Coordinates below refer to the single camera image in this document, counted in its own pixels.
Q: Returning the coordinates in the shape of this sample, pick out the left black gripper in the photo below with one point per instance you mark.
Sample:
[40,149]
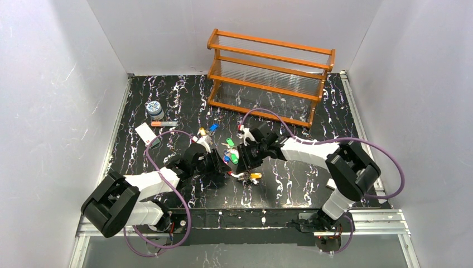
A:
[217,163]

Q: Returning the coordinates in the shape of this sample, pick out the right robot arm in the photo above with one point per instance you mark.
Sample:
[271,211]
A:
[351,168]

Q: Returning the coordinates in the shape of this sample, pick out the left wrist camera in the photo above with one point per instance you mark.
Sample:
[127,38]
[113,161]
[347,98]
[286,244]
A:
[204,144]

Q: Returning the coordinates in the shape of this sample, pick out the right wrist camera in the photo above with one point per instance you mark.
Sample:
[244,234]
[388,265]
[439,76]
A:
[247,137]

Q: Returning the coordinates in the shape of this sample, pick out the orange wooden shelf rack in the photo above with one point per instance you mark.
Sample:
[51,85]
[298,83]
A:
[269,78]

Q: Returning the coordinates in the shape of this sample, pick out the orange grey marker pen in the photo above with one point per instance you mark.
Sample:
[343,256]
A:
[163,124]

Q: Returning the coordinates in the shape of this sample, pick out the small white box right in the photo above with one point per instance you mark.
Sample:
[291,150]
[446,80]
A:
[331,184]

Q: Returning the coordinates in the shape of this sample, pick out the green tag key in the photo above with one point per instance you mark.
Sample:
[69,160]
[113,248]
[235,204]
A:
[229,143]
[234,158]

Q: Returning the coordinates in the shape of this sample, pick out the blue white round jar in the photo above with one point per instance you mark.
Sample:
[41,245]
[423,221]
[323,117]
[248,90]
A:
[154,110]

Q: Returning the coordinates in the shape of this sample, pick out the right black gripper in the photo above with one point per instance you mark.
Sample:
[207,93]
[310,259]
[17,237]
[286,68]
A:
[244,157]

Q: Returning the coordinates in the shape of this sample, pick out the yellow tag key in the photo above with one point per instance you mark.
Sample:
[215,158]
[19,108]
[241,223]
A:
[204,135]
[255,175]

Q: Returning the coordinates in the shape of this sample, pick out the white card box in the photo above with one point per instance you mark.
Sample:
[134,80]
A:
[147,135]

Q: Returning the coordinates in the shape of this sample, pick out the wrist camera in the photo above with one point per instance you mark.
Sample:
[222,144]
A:
[247,137]
[204,144]

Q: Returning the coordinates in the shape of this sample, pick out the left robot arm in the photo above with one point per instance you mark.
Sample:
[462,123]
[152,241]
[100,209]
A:
[120,201]

